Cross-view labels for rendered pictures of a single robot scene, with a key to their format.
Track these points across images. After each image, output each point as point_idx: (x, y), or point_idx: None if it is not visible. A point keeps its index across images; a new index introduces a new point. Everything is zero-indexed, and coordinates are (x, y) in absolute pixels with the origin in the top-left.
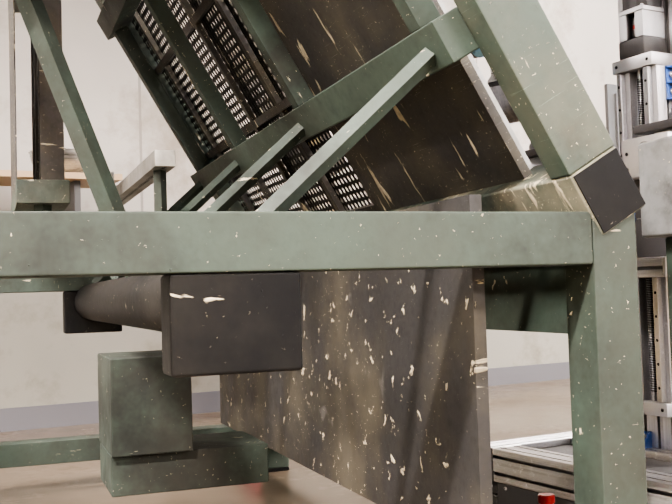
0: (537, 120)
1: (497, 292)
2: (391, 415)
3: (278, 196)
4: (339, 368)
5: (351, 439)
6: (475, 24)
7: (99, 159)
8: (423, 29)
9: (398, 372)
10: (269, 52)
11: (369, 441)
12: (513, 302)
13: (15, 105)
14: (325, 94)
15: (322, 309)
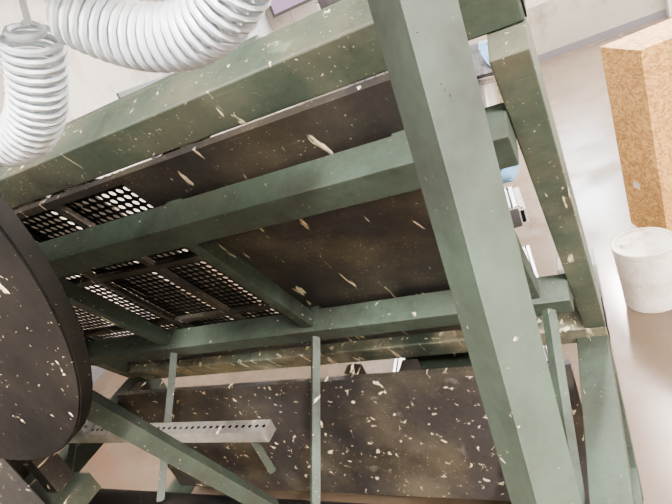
0: (599, 313)
1: (460, 356)
2: (480, 462)
3: (575, 464)
4: (393, 447)
5: (423, 476)
6: (580, 286)
7: (221, 470)
8: (555, 302)
9: (485, 444)
10: (288, 307)
11: (450, 475)
12: None
13: (9, 464)
14: (375, 325)
15: (353, 421)
